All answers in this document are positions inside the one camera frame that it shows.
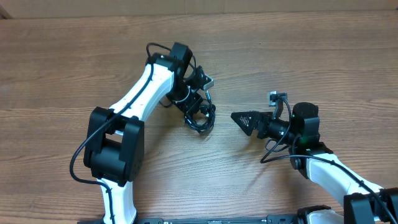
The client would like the black usb cable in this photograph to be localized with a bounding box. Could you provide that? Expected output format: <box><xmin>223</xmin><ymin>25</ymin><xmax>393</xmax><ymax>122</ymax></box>
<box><xmin>183</xmin><ymin>90</ymin><xmax>216</xmax><ymax>134</ymax></box>

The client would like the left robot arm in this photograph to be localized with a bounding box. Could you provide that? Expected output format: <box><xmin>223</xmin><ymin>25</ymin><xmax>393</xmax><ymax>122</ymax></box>
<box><xmin>79</xmin><ymin>42</ymin><xmax>216</xmax><ymax>223</ymax></box>

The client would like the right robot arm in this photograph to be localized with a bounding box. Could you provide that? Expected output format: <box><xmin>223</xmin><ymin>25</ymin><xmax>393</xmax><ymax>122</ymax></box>
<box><xmin>231</xmin><ymin>102</ymin><xmax>397</xmax><ymax>223</ymax></box>

